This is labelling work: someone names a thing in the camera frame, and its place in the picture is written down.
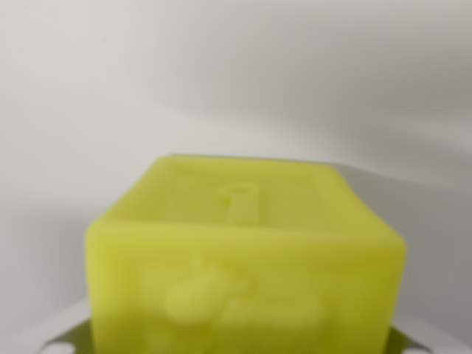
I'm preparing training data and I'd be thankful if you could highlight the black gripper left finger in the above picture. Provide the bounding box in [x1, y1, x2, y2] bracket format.
[38, 296, 96, 354]

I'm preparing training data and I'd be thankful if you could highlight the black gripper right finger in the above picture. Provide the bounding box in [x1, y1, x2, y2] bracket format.
[386, 323, 439, 354]

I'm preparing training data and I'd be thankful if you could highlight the yellow embossed cube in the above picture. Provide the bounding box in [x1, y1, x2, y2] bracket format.
[84, 154, 408, 354]

